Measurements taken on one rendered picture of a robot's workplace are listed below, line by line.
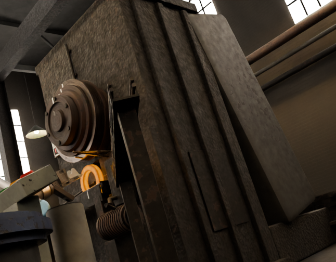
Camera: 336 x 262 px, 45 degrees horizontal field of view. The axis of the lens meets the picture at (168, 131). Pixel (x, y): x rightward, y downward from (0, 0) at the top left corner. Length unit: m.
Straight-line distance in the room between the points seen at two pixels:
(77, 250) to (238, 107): 1.60
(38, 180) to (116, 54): 1.25
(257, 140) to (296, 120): 5.63
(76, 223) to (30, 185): 0.23
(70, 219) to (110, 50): 1.25
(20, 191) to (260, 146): 1.76
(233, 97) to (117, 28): 0.85
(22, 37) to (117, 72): 6.80
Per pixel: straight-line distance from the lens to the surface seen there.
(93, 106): 2.15
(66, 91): 2.31
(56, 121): 2.29
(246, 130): 2.57
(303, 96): 8.18
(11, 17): 12.73
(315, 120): 8.06
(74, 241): 1.30
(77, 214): 1.32
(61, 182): 1.96
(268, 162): 2.62
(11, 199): 1.22
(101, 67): 2.38
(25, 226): 0.72
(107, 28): 2.37
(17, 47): 9.15
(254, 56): 7.93
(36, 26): 8.51
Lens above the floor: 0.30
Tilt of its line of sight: 16 degrees up
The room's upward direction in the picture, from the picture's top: 17 degrees counter-clockwise
